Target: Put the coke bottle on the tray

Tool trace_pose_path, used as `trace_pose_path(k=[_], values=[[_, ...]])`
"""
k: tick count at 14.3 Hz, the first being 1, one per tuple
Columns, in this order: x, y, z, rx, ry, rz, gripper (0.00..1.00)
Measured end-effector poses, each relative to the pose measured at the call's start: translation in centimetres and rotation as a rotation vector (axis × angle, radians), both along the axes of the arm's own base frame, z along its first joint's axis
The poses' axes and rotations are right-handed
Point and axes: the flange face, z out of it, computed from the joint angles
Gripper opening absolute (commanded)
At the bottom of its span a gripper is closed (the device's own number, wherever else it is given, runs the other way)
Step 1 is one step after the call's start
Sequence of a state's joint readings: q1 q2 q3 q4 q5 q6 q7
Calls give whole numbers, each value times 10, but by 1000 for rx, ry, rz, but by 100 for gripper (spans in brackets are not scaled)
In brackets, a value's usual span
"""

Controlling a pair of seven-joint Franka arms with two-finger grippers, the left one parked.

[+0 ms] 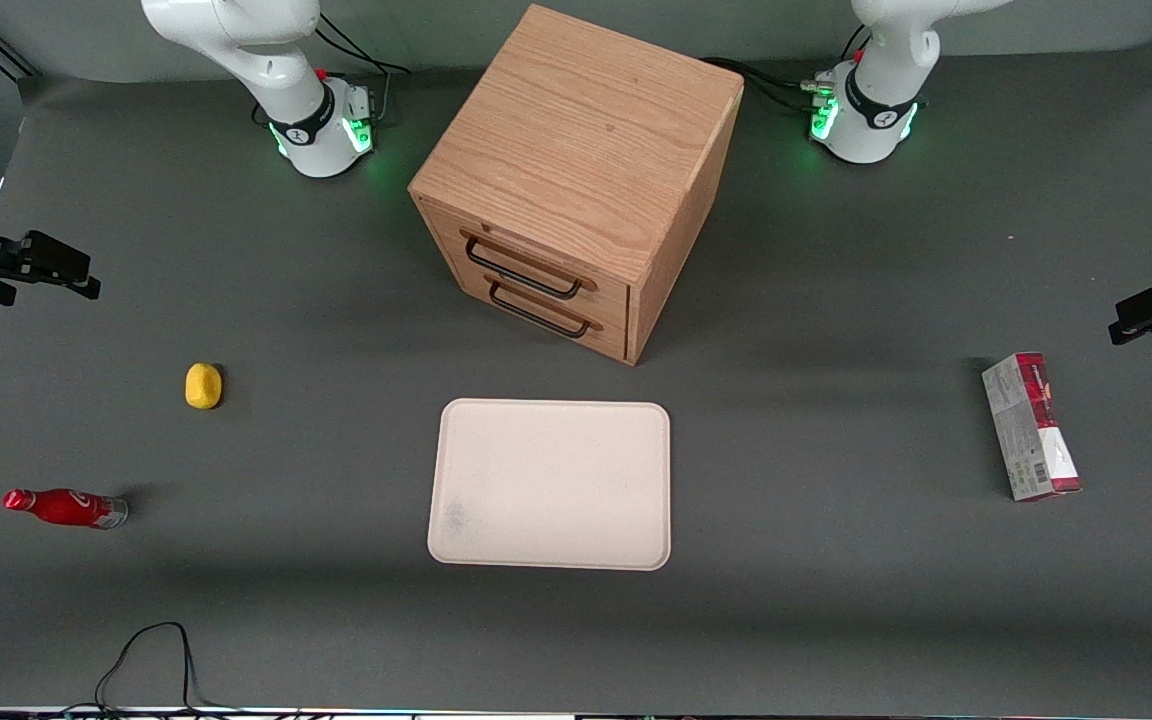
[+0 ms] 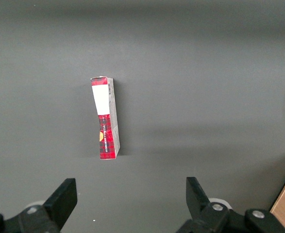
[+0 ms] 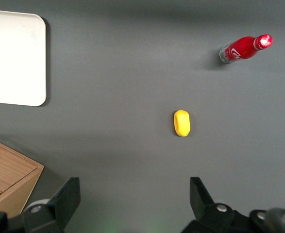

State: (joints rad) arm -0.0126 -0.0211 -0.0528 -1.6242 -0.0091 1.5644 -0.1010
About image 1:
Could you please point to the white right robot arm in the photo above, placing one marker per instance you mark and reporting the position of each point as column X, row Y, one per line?
column 266, row 60

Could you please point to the wooden drawer cabinet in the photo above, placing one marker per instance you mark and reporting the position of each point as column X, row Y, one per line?
column 576, row 150

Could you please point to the wooden drawer front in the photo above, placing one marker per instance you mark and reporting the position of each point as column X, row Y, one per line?
column 536, row 255
column 546, row 320

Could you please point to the red and grey carton box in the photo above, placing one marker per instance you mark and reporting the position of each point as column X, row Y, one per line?
column 1031, row 425

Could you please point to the red coke bottle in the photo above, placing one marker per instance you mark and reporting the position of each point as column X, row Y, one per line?
column 66, row 507

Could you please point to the yellow lemon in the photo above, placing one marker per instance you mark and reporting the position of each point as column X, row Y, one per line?
column 203, row 386

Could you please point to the cream plastic tray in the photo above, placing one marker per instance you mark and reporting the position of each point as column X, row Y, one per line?
column 551, row 485

